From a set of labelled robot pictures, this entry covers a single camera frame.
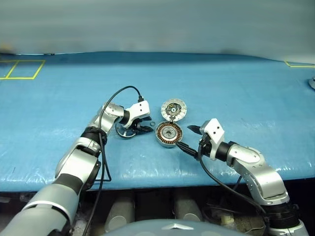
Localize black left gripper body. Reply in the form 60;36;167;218
127;117;152;132

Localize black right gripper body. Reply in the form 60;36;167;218
197;136;213;158

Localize silver spoked rotor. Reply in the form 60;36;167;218
115;122;138;141

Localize silver hinged motor housing lid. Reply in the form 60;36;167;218
160;97;189;122

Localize grey rounded cylinder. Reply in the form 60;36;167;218
173;191;204;222
105;196;136;233

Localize grey robot torso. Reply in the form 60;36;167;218
102;219;247;236

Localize yellow tape marking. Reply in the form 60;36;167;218
284;60;315;68
0;59;46;81

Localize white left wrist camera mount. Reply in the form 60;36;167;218
122;100;151;129

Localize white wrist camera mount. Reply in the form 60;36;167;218
199;118;225;161
122;100;151;129

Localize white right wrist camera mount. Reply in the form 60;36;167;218
199;118;225;161

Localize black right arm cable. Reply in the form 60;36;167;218
197;145;271;236

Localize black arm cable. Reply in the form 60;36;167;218
197;145;271;236
83;86;144;236

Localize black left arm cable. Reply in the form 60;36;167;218
83;86;144;236

